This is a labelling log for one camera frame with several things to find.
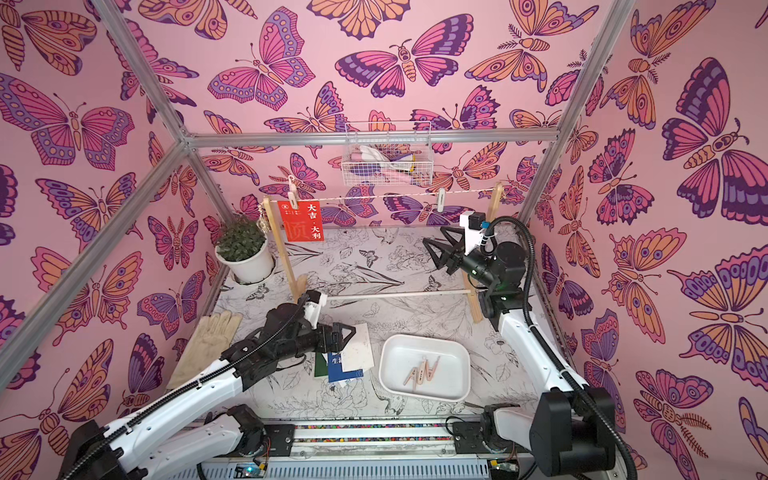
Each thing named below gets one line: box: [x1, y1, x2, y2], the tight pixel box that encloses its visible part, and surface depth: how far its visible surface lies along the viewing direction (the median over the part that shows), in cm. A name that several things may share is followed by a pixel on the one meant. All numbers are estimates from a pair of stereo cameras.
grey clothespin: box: [437, 187, 445, 213], surface depth 69 cm
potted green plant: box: [214, 216, 274, 283], surface depth 97 cm
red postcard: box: [278, 200, 324, 242], surface depth 72 cm
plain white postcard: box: [341, 323, 374, 372], surface depth 87 cm
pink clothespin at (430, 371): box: [425, 356, 440, 381], surface depth 85 cm
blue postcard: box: [328, 352, 364, 383], surface depth 86 cm
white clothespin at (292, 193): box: [288, 175, 298, 210], surface depth 66 cm
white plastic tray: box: [379, 334, 471, 402], surface depth 86 cm
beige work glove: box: [166, 310, 243, 390], surface depth 92 cm
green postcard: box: [314, 352, 328, 377], surface depth 87 cm
